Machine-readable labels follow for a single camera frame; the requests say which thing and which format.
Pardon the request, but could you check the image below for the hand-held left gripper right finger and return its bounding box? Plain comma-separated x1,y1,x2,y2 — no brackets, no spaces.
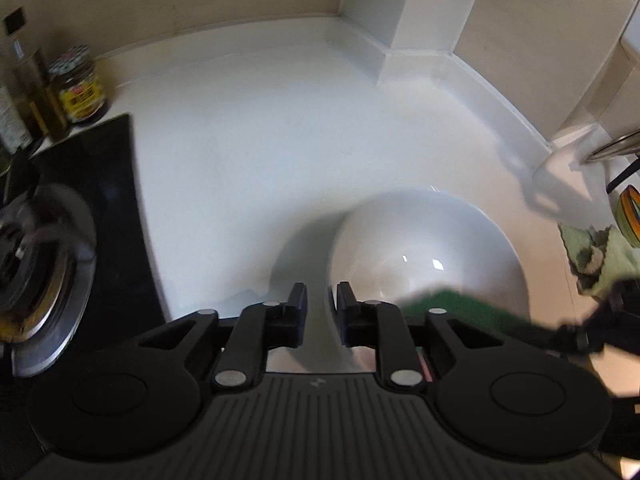
335,281,506,391

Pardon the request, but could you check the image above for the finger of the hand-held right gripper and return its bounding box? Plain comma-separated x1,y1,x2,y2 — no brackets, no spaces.
547,275,640,361

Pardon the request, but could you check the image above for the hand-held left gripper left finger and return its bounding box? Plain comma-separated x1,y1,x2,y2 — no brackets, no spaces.
137,282,308,393

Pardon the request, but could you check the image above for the white ceramic bowl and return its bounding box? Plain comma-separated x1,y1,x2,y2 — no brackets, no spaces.
327,190,530,373

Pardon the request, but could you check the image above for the green and pink sponge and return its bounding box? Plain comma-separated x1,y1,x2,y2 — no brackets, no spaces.
400,287,556,346

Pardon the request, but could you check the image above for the green dish cloth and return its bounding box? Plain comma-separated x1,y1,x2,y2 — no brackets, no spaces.
559,222,640,296

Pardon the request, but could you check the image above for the striped colourful item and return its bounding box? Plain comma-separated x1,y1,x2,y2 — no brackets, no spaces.
616,185,640,248

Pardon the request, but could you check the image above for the metal rimmed pot lid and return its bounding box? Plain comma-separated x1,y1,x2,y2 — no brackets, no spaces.
585,130,640,163

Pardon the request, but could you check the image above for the black glass cooktop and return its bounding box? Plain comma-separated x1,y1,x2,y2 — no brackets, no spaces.
0,112,168,396

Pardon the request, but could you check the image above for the gas stove burner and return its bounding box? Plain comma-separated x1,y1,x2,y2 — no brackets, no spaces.
0,184,97,378

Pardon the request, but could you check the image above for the sauce jar with checked lid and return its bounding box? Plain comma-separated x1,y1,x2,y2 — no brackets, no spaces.
48,46,108,125

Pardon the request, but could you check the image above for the glass oil bottle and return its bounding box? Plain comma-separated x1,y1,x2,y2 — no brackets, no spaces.
2,7,68,142

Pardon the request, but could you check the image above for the dark bottle with white label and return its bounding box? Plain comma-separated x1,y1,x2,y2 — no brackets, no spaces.
0,85,33,155

